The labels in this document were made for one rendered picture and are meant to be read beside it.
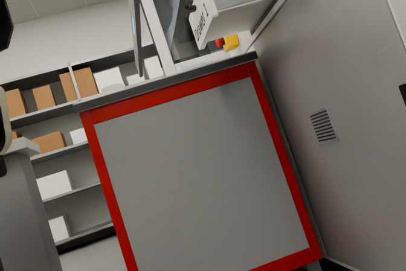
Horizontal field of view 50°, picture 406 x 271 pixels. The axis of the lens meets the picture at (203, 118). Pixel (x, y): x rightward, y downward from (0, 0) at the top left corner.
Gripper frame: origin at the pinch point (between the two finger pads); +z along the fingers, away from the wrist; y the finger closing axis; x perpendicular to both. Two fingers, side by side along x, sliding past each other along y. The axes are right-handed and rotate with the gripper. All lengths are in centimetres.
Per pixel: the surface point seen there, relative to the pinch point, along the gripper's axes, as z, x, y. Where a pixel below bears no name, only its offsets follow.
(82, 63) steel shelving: -127, 367, -41
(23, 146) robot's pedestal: 2, 37, -78
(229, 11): 11.2, -12.0, -6.8
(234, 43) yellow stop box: 11.2, 28.2, 3.5
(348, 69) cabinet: 41, -36, -2
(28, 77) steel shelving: -142, 362, -99
